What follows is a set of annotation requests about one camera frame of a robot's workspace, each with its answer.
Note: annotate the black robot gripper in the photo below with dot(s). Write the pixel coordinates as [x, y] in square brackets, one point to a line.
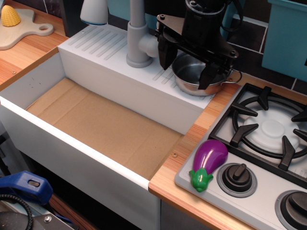
[199, 37]

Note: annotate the small stainless steel pot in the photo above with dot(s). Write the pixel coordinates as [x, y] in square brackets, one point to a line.
[187, 71]

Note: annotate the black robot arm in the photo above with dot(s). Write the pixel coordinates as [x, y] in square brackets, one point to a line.
[208, 8]

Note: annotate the white toy sink basin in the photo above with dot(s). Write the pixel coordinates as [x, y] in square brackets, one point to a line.
[101, 125]

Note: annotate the grey toy faucet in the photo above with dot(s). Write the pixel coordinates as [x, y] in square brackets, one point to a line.
[142, 46]

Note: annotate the black burner grate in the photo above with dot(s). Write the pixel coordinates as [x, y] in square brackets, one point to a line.
[268, 130]

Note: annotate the purple toy eggplant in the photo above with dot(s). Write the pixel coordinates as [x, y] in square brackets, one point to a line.
[210, 155]

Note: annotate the teal box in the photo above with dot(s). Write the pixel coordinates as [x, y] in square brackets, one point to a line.
[285, 48]

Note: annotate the white bottle with blue base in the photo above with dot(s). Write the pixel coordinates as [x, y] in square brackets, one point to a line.
[94, 12]

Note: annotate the black stove knob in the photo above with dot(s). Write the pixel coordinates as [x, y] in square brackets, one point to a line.
[237, 180]
[291, 209]

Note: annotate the grey toy stove top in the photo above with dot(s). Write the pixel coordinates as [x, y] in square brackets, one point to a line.
[257, 210]

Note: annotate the light wooden cutting board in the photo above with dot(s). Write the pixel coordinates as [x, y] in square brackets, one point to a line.
[11, 35]

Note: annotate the yellow toy corn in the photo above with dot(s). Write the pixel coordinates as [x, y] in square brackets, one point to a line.
[9, 16]

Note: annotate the blue plastic clamp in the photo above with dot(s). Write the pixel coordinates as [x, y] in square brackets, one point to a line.
[27, 186]

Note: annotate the grey metal bracket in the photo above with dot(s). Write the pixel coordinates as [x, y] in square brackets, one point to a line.
[51, 222]

